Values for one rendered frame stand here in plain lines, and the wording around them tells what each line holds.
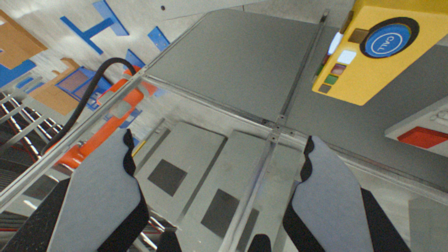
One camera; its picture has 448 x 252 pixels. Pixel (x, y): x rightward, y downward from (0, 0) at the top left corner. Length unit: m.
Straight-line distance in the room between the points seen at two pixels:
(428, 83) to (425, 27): 0.93
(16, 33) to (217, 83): 8.17
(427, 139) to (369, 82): 0.48
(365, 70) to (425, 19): 0.08
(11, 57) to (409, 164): 8.98
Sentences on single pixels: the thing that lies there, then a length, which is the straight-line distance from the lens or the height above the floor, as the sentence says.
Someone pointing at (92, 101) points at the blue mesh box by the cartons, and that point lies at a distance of 5.98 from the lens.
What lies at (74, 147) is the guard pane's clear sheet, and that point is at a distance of 0.99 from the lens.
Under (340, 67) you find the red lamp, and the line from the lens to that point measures 0.34.
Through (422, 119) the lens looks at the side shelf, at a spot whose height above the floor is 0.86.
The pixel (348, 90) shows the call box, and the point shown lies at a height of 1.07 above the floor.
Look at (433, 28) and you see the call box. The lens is 0.33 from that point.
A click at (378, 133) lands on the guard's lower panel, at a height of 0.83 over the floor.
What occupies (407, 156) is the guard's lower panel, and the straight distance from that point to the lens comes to 0.90.
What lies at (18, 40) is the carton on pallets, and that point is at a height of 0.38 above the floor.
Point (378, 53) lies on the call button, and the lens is 0.33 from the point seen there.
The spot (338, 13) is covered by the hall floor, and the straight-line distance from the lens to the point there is 1.46.
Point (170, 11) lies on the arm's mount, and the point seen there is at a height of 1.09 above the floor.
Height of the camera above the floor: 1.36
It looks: 25 degrees down
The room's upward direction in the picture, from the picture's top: 148 degrees counter-clockwise
